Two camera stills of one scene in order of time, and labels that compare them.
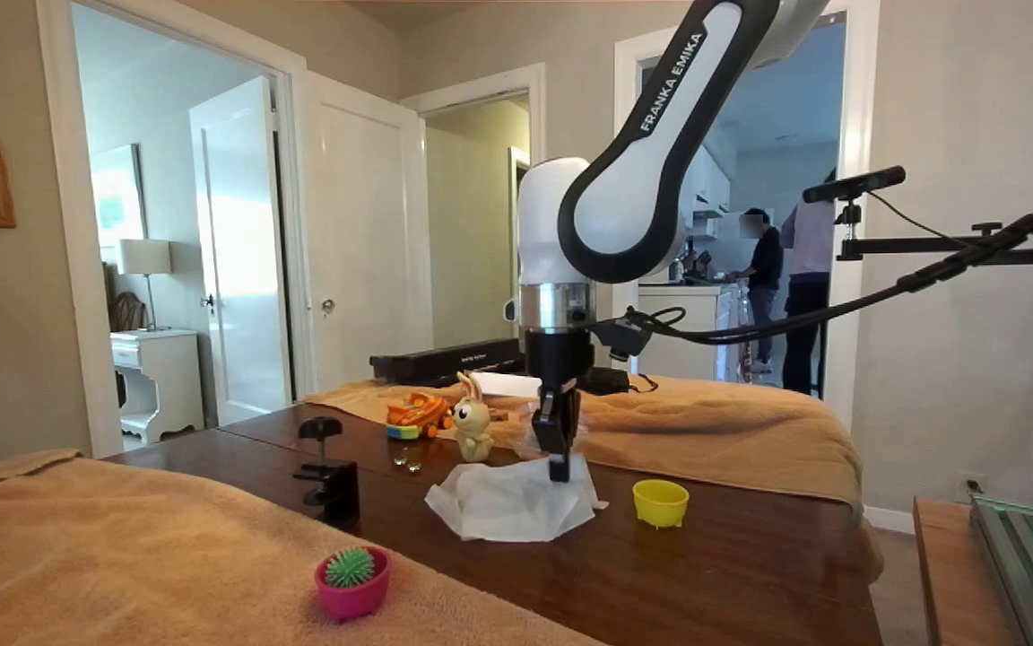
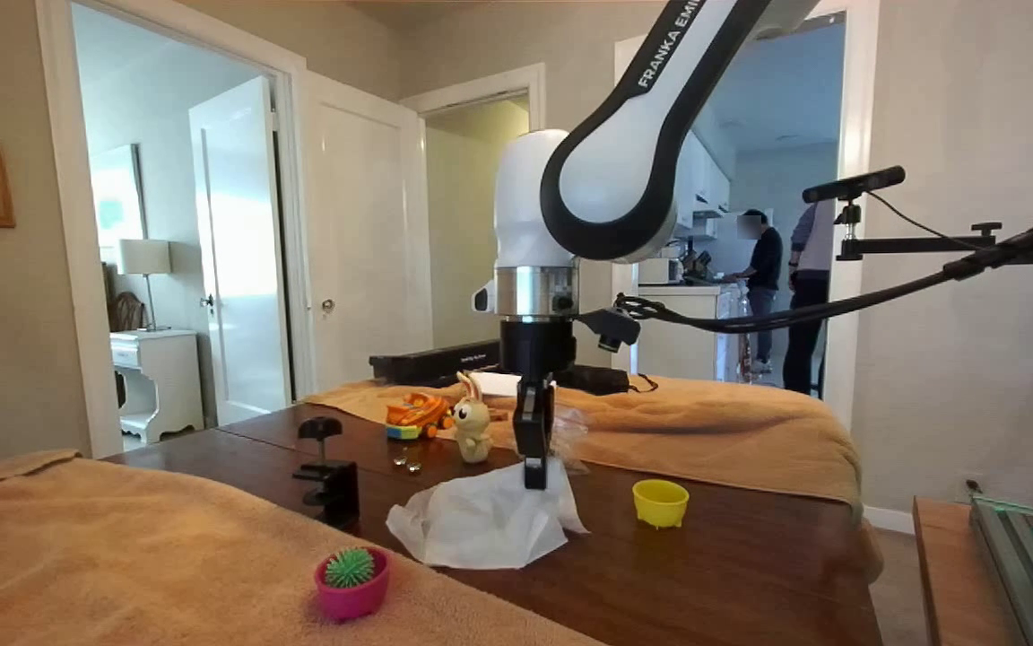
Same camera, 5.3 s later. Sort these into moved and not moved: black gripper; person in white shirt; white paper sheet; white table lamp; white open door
Moved: black gripper
Not moved: person in white shirt; white paper sheet; white open door; white table lamp
